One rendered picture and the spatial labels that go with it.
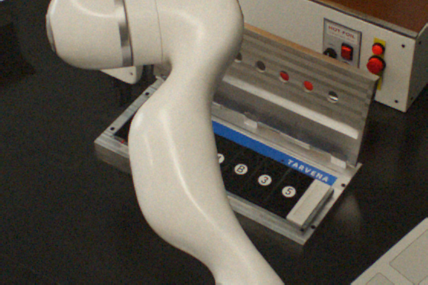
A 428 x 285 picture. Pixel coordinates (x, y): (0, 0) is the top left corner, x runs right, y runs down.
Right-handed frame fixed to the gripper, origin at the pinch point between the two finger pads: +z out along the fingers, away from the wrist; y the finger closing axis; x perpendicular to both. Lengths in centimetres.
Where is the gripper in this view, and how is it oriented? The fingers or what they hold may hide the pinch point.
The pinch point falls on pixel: (121, 93)
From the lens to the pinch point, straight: 175.8
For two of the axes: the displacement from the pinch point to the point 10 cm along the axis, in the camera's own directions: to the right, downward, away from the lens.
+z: -0.9, 7.9, 6.1
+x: 5.3, -4.8, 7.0
